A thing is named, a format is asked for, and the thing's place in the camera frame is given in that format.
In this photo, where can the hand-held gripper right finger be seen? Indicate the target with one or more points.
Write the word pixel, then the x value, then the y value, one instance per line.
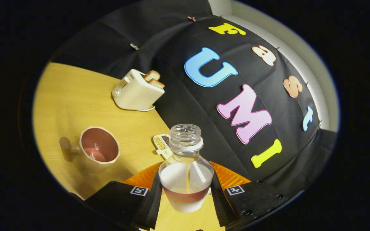
pixel 218 202

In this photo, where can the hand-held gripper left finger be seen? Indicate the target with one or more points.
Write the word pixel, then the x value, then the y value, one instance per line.
pixel 151 205

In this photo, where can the clear plastic juice bottle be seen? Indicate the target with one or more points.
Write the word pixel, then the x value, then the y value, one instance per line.
pixel 185 154

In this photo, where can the white divided bean dish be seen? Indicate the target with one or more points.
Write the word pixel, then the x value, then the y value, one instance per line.
pixel 160 143

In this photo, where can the black backdrop cloth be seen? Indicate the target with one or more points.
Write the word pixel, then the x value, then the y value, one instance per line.
pixel 188 106

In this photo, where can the white toaster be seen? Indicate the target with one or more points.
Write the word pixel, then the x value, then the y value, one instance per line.
pixel 136 93

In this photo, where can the toast slice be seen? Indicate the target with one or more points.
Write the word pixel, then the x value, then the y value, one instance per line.
pixel 157 84
pixel 152 75

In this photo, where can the wooden table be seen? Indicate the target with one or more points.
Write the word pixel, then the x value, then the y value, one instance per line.
pixel 59 96

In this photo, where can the silver clip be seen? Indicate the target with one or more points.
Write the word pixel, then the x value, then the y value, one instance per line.
pixel 134 46

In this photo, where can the copper clip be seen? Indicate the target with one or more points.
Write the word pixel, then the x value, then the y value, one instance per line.
pixel 191 18

